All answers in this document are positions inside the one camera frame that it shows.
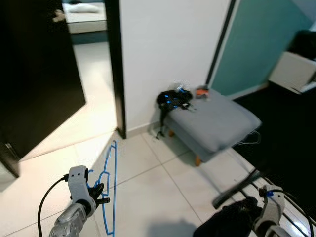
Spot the blue plastic hanger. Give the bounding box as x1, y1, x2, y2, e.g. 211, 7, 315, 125
86, 141, 118, 237

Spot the black furniture panel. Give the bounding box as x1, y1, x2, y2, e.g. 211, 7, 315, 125
0, 143, 20, 177

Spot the grey cushioned ottoman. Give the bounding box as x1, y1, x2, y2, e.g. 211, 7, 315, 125
160, 89, 262, 167

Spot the black carpet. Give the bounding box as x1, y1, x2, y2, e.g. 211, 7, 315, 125
232, 81, 316, 218

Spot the small orange item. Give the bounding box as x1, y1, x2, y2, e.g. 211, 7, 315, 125
195, 86, 210, 98

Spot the white cabinet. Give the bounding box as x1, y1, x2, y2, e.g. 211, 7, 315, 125
269, 52, 316, 94

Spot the white bed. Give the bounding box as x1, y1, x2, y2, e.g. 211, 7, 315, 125
63, 1, 107, 34

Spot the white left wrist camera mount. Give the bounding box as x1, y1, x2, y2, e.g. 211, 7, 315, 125
68, 166, 97, 208

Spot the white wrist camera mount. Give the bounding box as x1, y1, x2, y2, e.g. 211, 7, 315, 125
68, 166, 97, 208
259, 187, 286, 230

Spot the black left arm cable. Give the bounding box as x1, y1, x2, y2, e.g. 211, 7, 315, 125
38, 176, 70, 237

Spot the black strap bundle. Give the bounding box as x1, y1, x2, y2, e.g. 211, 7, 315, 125
157, 88, 194, 140

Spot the black door frame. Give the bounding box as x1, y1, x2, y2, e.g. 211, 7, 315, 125
105, 0, 128, 139

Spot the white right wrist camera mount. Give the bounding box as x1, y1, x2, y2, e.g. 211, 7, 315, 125
259, 187, 286, 230

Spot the door handle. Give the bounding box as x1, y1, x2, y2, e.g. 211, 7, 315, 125
52, 10, 66, 23

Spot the black partition post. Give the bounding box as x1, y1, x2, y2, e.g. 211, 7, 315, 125
205, 0, 241, 88

